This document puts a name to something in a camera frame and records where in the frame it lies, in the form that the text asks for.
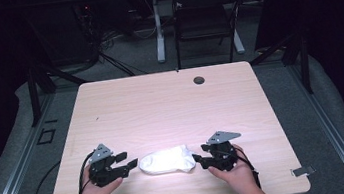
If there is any black metal stand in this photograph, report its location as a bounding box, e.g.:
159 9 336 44
22 53 94 128
246 29 315 102

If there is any white sock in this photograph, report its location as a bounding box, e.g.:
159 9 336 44
180 159 199 174
137 142 199 180

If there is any white desk leg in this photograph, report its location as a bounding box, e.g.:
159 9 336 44
149 0 169 64
231 27 247 55

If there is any dark round table grommet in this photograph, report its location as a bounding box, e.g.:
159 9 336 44
192 75 207 87

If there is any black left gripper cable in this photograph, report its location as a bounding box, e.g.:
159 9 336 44
70 151 101 194

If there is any grey metal table bracket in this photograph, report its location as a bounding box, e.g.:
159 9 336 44
290 164 317 178

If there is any bundle of black cables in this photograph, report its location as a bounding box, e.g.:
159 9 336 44
71 0 152 84

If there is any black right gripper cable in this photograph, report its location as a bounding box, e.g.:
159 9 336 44
233 145 262 193

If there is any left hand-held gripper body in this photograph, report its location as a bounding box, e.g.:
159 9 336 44
84 139 132 189

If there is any black folding chair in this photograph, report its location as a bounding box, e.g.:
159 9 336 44
168 0 254 71

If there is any person's right hand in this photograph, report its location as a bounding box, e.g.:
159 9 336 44
204 141 260 194

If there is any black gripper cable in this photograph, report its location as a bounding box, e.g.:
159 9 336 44
70 151 101 194
233 145 262 193

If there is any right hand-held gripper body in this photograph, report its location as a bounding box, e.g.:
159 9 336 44
202 127 247 175

